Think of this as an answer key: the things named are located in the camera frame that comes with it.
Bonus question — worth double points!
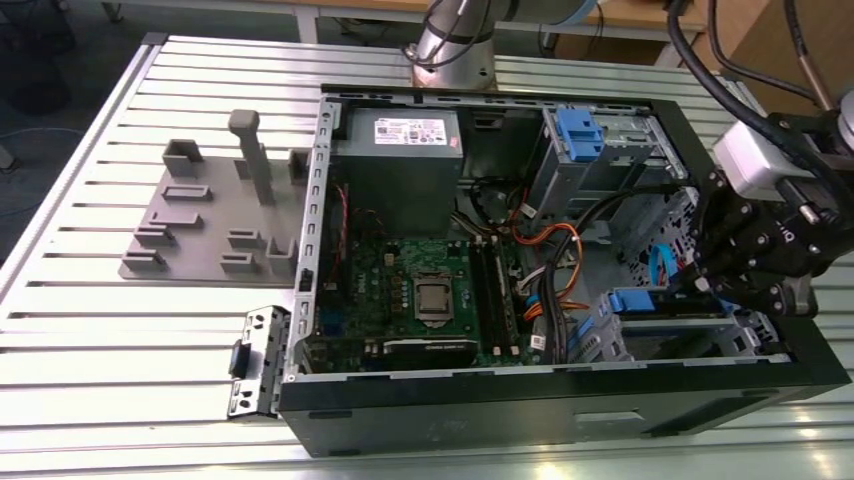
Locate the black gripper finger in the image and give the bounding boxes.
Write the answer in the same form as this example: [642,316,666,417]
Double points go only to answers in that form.
[690,168,757,275]
[693,271,821,320]

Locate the blue data wire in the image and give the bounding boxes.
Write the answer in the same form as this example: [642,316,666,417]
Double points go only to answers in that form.
[650,243,678,293]

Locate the hard disk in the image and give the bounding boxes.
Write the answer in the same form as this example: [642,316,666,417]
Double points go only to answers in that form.
[604,287,741,322]

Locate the metal disk bay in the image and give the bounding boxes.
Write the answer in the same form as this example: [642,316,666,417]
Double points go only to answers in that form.
[597,287,782,365]

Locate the metal optical drive cage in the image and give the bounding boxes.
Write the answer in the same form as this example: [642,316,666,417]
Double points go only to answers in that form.
[530,104,689,217]

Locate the black RAM stick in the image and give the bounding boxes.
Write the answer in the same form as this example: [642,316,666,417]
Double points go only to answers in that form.
[490,234,523,354]

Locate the wooden cabinet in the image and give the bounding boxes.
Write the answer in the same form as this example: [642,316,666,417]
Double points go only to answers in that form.
[680,0,854,137]

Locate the silver CPU in socket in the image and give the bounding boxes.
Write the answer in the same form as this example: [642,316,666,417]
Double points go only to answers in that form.
[410,272,459,329]

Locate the green motherboard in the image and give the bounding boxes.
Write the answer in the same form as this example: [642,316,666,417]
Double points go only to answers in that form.
[317,237,543,372]

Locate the grey power supply unit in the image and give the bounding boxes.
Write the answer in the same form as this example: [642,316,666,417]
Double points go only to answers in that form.
[331,107,466,240]

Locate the black open PC case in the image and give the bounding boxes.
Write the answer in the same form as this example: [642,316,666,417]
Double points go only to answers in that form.
[277,82,853,459]

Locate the black graphics card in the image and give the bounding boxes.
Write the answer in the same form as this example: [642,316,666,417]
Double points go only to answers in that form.
[299,335,481,374]

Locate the grey parts rack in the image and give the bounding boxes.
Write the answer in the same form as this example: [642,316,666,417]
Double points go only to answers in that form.
[118,108,315,290]

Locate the black power wire red strands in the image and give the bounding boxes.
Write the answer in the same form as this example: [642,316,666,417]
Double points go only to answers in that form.
[673,243,697,281]

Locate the orange wire bundle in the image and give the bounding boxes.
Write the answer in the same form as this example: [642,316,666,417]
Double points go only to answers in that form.
[510,222,590,322]

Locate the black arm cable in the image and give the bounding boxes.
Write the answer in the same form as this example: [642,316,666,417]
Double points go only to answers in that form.
[399,0,854,214]

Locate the black cable bundle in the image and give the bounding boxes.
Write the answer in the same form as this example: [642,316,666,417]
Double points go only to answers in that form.
[539,183,676,365]

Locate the wooden desk white frame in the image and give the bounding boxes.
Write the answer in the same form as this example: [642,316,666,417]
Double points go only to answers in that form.
[539,0,713,69]

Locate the thin red wire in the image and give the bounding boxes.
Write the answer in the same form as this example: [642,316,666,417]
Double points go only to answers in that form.
[331,182,354,282]

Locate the hinged metal slot bracket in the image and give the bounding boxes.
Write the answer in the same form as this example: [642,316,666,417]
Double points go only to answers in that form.
[226,304,295,420]

